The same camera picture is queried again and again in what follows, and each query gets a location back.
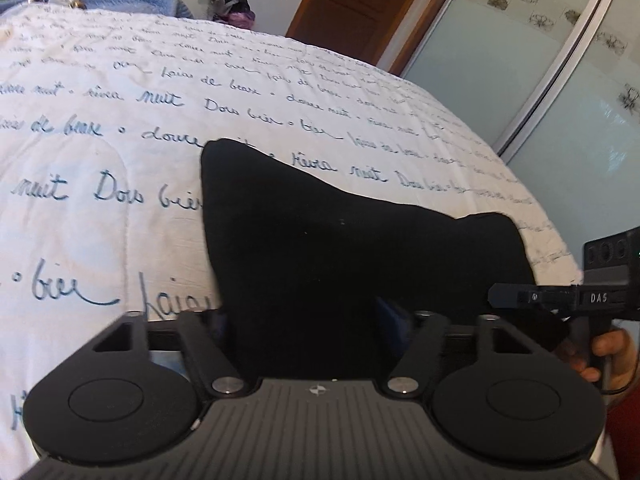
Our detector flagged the white script-printed bedspread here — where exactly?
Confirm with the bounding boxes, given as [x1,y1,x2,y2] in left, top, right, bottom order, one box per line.
[0,2,585,463]

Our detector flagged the person's red clothing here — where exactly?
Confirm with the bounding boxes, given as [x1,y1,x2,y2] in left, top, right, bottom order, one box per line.
[606,389,640,480]

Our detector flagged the black pants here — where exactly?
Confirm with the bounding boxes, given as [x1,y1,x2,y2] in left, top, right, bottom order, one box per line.
[199,137,571,382]

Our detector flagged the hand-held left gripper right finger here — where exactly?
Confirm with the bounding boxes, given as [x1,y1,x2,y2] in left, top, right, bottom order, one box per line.
[375,297,534,401]

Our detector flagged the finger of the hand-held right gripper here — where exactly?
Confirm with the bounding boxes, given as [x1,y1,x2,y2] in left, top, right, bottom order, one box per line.
[487,282,581,312]

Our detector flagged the person's right hand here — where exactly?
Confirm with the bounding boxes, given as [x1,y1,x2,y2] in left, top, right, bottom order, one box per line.
[557,330,633,392]

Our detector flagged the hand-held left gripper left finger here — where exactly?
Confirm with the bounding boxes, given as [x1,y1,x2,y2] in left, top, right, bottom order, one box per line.
[92,309,247,401]

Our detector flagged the brown wooden door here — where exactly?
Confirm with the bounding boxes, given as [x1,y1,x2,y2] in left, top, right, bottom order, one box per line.
[285,0,472,75]

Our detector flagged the light blue blanket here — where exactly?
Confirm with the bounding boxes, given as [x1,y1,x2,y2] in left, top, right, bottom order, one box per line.
[0,0,182,18]

